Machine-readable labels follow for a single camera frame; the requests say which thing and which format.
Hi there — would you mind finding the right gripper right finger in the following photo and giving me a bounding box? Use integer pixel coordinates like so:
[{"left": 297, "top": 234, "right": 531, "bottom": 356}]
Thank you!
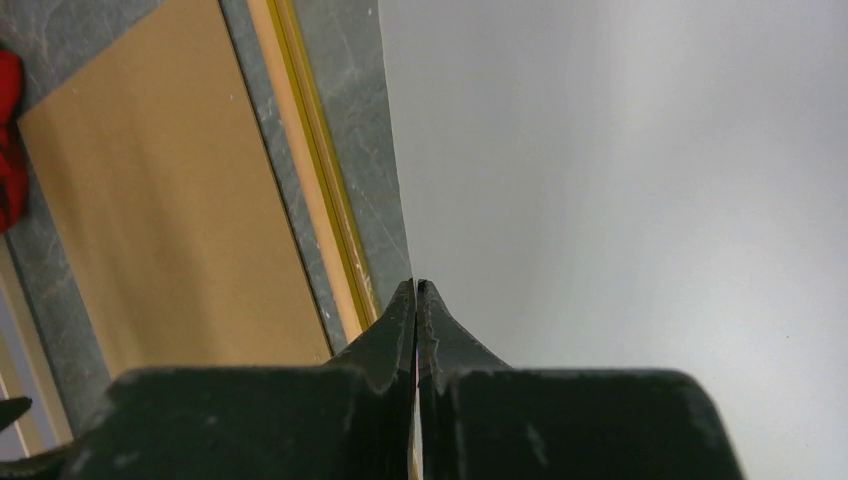
[{"left": 416, "top": 280, "right": 743, "bottom": 479}]

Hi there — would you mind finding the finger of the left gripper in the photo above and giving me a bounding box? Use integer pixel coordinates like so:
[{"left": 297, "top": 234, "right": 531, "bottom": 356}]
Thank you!
[{"left": 0, "top": 396, "right": 32, "bottom": 431}]

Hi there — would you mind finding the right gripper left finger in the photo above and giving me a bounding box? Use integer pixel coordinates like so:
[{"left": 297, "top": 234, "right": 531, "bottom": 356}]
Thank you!
[{"left": 1, "top": 280, "right": 415, "bottom": 479}]

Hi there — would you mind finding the yellow picture frame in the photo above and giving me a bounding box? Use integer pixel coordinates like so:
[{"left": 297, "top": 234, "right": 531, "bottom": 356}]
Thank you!
[{"left": 248, "top": 0, "right": 379, "bottom": 342}]

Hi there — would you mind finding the brown cardboard backing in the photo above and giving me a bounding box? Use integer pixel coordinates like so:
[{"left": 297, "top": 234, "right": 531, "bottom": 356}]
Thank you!
[{"left": 19, "top": 1, "right": 330, "bottom": 375}]

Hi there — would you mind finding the building photo print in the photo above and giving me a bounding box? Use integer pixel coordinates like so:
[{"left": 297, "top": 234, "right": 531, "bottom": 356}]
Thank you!
[{"left": 379, "top": 1, "right": 847, "bottom": 479}]

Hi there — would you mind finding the red cloth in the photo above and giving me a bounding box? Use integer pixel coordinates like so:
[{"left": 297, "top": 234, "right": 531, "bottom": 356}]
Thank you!
[{"left": 1, "top": 48, "right": 29, "bottom": 233}]

